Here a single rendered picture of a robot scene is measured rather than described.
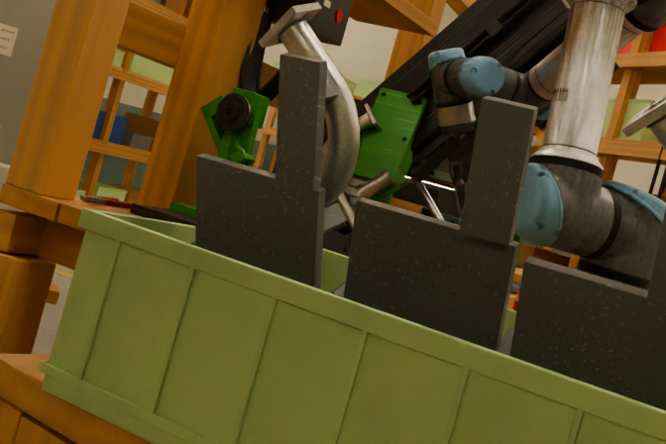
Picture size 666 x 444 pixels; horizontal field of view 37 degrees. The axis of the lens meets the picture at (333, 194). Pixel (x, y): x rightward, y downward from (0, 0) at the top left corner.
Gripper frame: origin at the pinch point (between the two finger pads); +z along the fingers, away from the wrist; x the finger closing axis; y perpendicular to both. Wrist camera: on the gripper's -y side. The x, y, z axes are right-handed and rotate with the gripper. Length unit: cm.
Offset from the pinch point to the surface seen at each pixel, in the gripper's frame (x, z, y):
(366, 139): 14.2, -19.0, -16.8
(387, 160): 9.9, -14.2, -13.2
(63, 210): -35, -22, -70
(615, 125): 318, 33, 110
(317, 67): -116, -41, -19
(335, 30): 29, -43, -19
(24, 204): -31, -24, -78
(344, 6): 31, -48, -16
